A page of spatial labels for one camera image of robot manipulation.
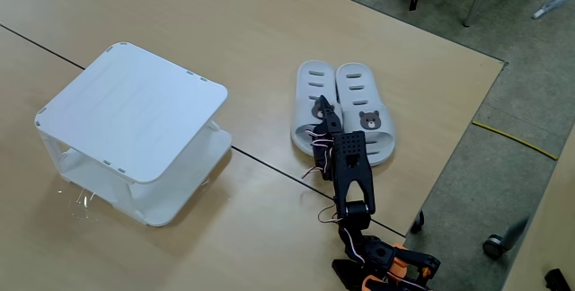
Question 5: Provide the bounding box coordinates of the white bear slipper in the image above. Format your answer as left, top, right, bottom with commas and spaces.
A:
290, 60, 342, 157
335, 61, 396, 167

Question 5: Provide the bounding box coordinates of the black table caster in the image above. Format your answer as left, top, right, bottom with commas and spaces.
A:
409, 209, 426, 234

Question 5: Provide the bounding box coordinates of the white two-tier box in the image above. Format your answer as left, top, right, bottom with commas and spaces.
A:
34, 41, 234, 228

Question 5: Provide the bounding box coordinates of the grey caster wheel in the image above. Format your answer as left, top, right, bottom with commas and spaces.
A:
482, 234, 509, 259

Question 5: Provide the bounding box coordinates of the small black object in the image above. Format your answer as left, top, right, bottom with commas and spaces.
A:
544, 268, 572, 291

